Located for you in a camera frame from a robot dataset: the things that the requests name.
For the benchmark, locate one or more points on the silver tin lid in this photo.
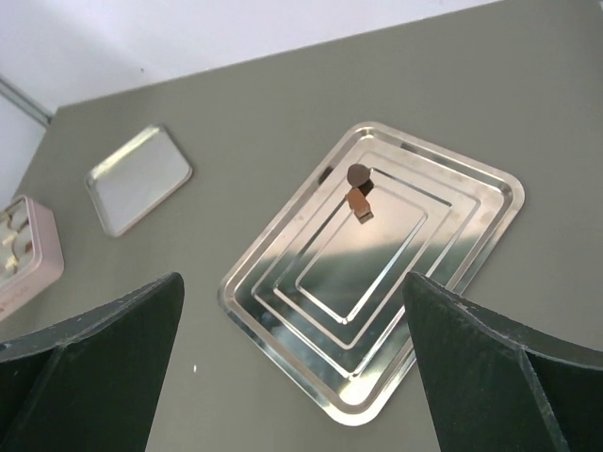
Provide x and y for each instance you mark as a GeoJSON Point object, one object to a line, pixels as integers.
{"type": "Point", "coordinates": [131, 182]}

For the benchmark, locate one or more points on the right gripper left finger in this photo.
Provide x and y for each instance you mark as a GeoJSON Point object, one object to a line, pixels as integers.
{"type": "Point", "coordinates": [91, 382]}

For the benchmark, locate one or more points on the large steel tray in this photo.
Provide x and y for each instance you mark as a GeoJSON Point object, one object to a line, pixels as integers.
{"type": "Point", "coordinates": [320, 293]}

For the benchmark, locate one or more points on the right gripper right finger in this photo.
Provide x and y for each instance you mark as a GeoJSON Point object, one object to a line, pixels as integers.
{"type": "Point", "coordinates": [494, 384]}

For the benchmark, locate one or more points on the dark heart chocolate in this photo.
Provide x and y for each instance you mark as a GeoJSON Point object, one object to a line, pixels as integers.
{"type": "Point", "coordinates": [359, 177]}

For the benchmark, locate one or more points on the pink tin box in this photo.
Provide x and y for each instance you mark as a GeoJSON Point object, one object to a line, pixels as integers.
{"type": "Point", "coordinates": [31, 255]}

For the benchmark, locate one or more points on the left aluminium frame post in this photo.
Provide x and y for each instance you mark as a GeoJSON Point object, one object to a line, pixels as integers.
{"type": "Point", "coordinates": [25, 103]}

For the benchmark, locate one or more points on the brown cube chocolate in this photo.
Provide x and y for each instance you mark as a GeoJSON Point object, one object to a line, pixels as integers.
{"type": "Point", "coordinates": [359, 205]}

